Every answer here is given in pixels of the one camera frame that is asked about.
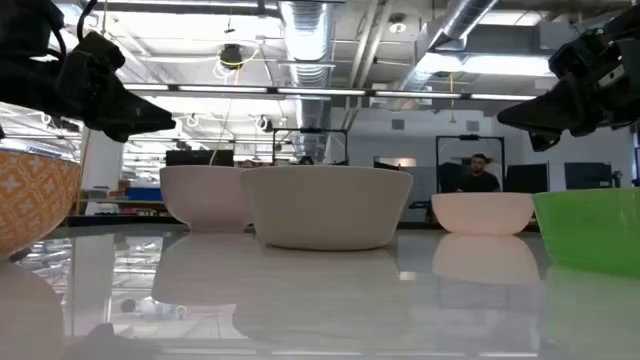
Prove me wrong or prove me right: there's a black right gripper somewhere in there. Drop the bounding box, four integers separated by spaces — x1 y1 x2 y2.
497 19 640 153

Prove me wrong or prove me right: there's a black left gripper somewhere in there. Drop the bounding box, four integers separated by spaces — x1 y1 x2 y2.
54 30 177 145

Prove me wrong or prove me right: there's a small white bowl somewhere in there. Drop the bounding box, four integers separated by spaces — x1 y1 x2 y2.
430 192 535 236

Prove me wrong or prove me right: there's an orange patterned bowl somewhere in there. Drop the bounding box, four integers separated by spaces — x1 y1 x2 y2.
0 146 82 259

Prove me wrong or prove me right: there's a large beige bowl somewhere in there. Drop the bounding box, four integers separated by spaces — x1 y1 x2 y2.
239 164 414 252

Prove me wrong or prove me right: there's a white building column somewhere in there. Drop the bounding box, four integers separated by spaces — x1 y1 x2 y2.
81 127 125 217

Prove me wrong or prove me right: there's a blue storage bin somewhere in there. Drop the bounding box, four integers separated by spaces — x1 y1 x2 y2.
125 186 164 202

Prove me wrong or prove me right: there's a pink ceramic bowl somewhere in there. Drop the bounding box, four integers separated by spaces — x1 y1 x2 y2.
159 164 252 233

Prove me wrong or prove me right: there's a green plastic bowl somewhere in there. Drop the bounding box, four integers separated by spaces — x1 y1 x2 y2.
532 187 640 279

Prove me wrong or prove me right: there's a long ceiling light strip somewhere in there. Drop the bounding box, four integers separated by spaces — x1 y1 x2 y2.
123 83 537 102

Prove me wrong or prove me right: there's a black metal frame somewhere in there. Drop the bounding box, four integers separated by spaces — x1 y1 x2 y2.
435 134 506 194
271 127 350 167

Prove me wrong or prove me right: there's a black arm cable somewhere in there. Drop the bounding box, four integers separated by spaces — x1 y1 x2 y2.
76 0 100 42

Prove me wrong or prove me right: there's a slanted silver ventilation duct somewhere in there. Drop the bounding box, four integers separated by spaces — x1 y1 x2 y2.
399 0 501 99

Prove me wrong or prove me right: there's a round silver ventilation duct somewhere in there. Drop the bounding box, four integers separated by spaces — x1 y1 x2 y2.
278 0 335 159

